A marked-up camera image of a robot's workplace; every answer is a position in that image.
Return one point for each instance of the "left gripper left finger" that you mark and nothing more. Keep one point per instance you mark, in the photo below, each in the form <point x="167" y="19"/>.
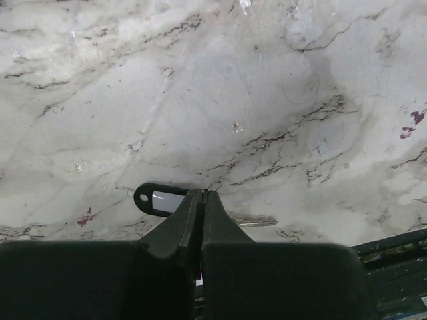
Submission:
<point x="151" y="278"/>

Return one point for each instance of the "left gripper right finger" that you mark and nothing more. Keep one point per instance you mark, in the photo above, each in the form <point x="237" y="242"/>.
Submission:
<point x="245" y="279"/>

